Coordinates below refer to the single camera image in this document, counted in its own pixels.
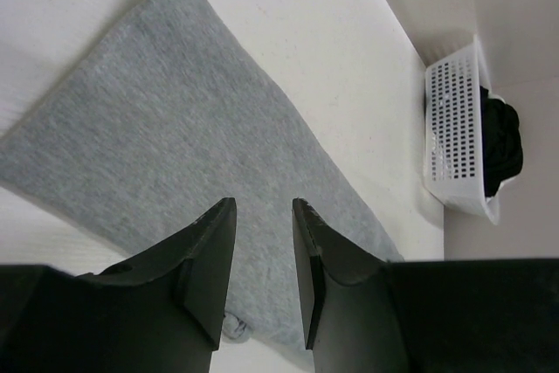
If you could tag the white plastic basket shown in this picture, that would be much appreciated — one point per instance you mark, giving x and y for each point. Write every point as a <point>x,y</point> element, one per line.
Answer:
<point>453,154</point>

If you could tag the black tank top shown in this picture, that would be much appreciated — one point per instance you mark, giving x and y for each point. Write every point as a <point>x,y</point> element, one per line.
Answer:
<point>501,142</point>

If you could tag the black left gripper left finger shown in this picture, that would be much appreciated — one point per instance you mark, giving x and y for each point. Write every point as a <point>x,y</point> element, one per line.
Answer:
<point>169,297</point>

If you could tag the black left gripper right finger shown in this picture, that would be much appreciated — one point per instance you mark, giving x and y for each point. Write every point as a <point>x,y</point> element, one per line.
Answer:
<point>344,298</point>

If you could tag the grey tank top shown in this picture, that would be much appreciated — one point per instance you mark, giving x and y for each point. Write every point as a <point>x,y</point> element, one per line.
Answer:
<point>166,116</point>

